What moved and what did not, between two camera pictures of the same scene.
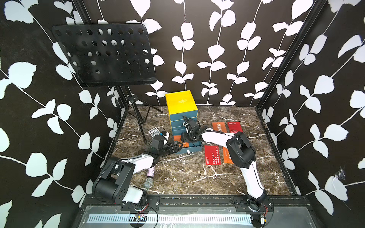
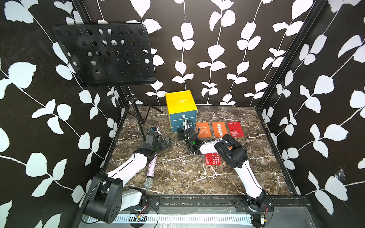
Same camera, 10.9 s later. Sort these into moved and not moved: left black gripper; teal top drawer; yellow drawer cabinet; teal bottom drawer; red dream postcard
Moved: teal bottom drawer; left black gripper
Not moved: red dream postcard; yellow drawer cabinet; teal top drawer
